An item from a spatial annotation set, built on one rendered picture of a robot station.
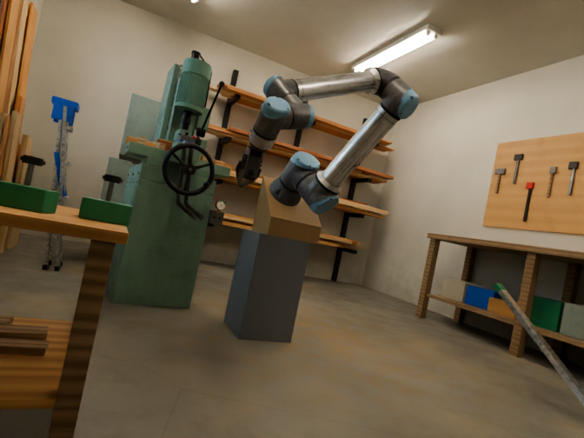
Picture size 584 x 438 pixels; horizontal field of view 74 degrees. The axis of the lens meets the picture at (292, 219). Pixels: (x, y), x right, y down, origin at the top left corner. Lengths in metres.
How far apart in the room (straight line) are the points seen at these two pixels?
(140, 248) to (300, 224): 0.92
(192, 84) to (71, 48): 2.67
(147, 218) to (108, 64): 2.93
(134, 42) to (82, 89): 0.79
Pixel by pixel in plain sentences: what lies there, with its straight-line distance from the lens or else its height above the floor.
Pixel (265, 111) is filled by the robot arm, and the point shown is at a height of 0.96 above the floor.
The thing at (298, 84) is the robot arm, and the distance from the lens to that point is 1.53.
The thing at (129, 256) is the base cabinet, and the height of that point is 0.27.
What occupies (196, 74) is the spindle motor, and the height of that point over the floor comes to 1.41.
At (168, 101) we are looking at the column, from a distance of 2.78.
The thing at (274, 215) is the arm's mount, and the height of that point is 0.65.
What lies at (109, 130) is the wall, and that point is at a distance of 4.87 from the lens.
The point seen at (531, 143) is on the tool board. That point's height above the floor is 1.90.
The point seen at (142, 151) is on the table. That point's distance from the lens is 2.35.
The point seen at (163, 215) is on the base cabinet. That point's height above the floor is 0.53.
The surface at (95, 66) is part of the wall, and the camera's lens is 5.01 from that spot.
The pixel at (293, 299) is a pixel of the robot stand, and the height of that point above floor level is 0.24.
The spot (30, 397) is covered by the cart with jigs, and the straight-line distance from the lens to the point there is 0.97.
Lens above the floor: 0.60
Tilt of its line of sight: 2 degrees up
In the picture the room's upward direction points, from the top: 12 degrees clockwise
